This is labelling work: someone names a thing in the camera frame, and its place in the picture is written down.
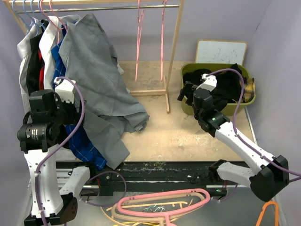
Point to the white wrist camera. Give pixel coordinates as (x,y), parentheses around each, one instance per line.
(65,90)
(209,82)

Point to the red black plaid shirt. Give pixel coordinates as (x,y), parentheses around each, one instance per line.
(41,74)

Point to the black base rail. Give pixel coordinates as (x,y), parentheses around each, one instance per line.
(156,176)

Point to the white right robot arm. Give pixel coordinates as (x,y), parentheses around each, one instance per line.
(265,174)

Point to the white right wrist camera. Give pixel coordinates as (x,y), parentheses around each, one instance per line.
(209,82)

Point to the light grey shirt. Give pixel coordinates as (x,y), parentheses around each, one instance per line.
(29,71)

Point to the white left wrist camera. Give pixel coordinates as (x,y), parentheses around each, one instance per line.
(65,90)

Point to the wooden clothes rack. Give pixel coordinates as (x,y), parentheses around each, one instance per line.
(45,6)

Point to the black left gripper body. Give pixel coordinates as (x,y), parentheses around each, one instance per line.
(65,112)

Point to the pink wire hanger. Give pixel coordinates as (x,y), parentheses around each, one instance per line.
(162,41)

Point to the blue wire hanger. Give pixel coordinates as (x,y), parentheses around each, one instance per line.
(38,24)

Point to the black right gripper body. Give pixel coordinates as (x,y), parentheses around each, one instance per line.
(189,88)

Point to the blue checked shirt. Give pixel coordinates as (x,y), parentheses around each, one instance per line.
(79,143)

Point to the yellow plastic hanger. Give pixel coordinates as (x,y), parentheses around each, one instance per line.
(131,223)

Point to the pink hanger on rack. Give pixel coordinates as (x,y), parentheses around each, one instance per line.
(140,19)

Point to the small whiteboard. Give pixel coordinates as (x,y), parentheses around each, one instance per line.
(221,51)

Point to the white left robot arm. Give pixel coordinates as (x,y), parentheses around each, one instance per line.
(39,136)

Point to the yellow plaid shirt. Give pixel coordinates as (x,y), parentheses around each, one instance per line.
(248,86)

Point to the white shirt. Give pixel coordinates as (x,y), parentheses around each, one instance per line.
(49,45)

